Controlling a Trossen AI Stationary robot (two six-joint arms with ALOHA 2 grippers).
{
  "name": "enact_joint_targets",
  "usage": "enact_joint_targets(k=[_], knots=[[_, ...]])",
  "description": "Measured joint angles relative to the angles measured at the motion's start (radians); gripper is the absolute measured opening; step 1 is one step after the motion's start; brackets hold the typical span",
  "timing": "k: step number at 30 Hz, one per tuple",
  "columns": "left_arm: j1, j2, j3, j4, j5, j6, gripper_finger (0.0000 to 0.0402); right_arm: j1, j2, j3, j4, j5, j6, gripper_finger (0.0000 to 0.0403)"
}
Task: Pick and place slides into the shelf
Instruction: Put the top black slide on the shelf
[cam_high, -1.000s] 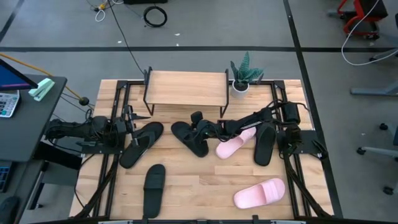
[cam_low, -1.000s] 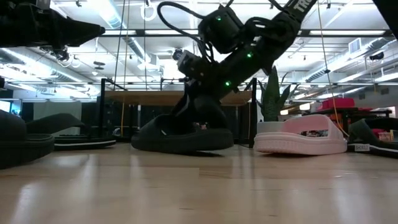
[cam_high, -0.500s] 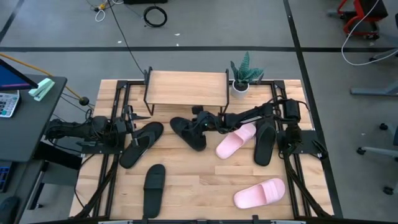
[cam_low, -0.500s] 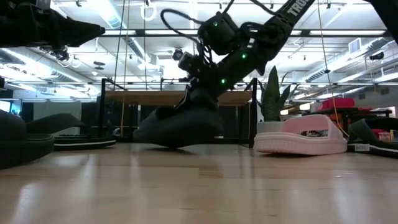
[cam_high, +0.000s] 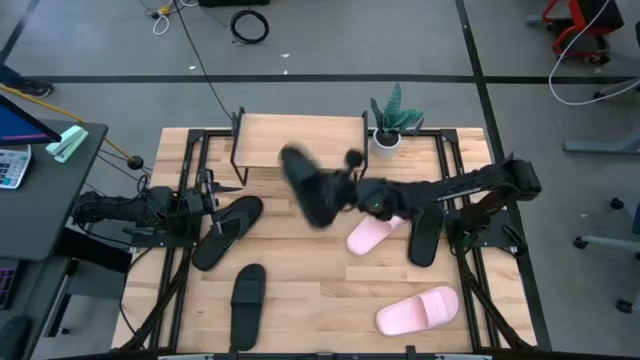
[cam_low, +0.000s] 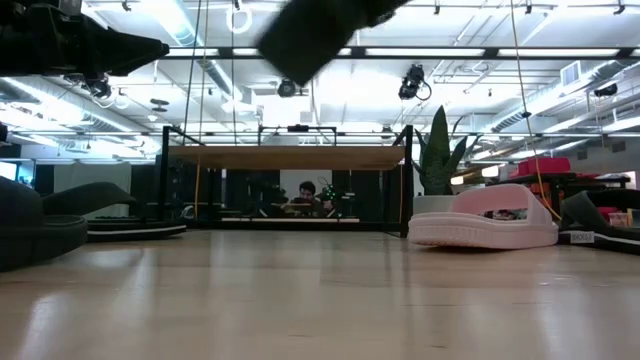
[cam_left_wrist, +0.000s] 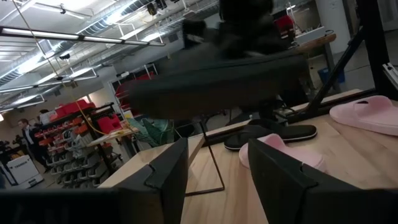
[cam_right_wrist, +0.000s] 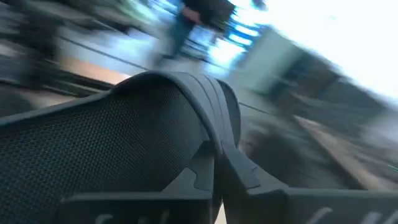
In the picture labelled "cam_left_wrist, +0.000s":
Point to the black slide sandal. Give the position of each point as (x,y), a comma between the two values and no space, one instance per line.
(217,87)

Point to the blue bin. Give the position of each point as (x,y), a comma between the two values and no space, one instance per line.
(325,76)

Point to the white equipment box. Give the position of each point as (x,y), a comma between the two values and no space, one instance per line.
(21,169)

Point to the black flip-flop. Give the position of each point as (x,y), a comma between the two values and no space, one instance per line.
(295,132)

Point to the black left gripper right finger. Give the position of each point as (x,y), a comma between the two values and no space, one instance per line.
(273,180)

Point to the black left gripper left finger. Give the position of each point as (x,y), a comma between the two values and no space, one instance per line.
(168,174)

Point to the white rack with red bins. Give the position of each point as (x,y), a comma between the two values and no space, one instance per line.
(124,90)

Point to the long ceiling light bar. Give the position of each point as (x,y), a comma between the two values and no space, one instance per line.
(46,35)

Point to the wooden background table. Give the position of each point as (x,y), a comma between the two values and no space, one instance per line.
(314,42)

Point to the green potted plant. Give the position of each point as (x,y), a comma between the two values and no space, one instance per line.
(155,130)

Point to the storage rack with bins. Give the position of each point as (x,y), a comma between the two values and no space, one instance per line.
(71,155)

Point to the person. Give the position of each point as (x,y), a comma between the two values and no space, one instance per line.
(29,137)

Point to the red chair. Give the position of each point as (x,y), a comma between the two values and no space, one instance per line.
(283,25)

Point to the pink slide sandal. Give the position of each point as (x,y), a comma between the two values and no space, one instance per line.
(367,115)
(298,155)

